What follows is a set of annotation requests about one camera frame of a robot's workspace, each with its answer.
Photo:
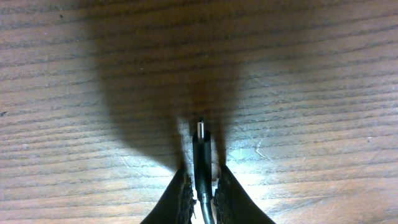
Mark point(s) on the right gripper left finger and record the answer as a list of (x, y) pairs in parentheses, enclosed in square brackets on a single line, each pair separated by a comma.
[(176, 204)]

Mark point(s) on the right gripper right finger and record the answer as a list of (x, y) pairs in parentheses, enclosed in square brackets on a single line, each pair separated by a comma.
[(233, 205)]

